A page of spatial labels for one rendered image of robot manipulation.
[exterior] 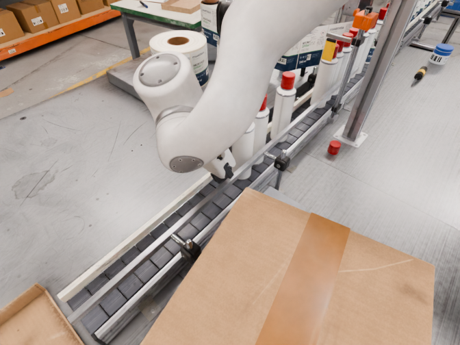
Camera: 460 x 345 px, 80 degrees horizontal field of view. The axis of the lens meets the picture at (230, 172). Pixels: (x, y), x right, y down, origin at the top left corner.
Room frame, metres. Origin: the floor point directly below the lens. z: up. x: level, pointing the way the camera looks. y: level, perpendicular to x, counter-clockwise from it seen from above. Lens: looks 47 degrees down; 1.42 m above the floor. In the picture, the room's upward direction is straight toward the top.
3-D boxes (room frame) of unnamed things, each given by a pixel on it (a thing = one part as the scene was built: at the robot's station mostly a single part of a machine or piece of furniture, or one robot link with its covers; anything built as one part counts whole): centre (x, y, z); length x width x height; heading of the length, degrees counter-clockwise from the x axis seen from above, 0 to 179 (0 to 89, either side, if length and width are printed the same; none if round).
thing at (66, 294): (0.58, -0.05, 0.91); 1.07 x 0.01 x 0.02; 140
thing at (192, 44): (1.00, 0.18, 0.95); 0.20 x 0.20 x 0.14
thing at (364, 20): (0.75, -0.31, 1.05); 0.10 x 0.04 x 0.33; 50
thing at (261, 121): (0.55, -0.07, 0.98); 0.05 x 0.05 x 0.20
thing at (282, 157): (0.47, -0.11, 0.91); 0.07 x 0.03 x 0.16; 50
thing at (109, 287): (0.53, -0.10, 0.96); 1.07 x 0.01 x 0.01; 140
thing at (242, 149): (0.49, -0.03, 0.98); 0.05 x 0.05 x 0.20
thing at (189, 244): (0.25, 0.09, 0.91); 0.07 x 0.03 x 0.16; 50
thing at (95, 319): (0.77, -0.26, 0.86); 1.65 x 0.08 x 0.04; 140
